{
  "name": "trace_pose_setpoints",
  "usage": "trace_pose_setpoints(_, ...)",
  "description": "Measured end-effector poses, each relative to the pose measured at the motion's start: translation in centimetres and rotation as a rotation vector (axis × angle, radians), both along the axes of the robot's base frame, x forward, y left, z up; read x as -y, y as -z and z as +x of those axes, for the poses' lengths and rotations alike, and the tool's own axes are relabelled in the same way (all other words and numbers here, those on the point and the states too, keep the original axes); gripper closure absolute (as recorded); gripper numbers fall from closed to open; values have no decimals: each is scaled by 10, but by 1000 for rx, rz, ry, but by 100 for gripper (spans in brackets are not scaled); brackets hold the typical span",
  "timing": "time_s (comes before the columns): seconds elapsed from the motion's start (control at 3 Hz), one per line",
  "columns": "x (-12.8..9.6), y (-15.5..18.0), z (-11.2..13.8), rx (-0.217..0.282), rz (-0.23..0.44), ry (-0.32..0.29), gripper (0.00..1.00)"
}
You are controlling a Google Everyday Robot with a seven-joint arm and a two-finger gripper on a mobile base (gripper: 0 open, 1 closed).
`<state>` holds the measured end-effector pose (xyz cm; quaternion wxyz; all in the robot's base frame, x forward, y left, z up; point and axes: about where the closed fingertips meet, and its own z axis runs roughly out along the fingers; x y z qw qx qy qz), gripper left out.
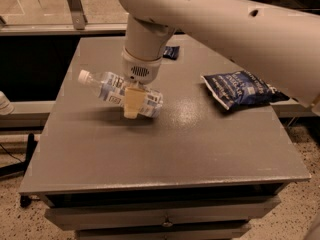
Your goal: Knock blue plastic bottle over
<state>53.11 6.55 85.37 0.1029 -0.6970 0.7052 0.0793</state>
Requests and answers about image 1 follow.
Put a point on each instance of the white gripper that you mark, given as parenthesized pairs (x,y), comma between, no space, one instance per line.
(139,69)

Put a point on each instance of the blue label plastic water bottle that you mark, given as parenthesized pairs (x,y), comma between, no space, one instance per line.
(110,87)

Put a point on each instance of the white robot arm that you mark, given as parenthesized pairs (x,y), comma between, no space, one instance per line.
(279,45)

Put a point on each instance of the white bottle at left edge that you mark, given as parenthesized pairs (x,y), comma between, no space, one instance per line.
(6,107)

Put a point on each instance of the dark blue snack bar wrapper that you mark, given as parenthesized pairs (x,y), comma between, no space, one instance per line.
(171,52)

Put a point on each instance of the grey horizontal railing bar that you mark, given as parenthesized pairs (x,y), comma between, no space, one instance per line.
(61,29)

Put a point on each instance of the blue chip bag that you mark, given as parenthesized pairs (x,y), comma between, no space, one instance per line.
(241,88)

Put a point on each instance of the grey cabinet drawer with knob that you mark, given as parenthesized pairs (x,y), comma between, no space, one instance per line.
(158,214)

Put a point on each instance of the metal railing left post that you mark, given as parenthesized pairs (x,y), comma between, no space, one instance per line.
(77,14)

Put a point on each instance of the black stand base with cable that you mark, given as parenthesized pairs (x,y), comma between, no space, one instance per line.
(21,166)

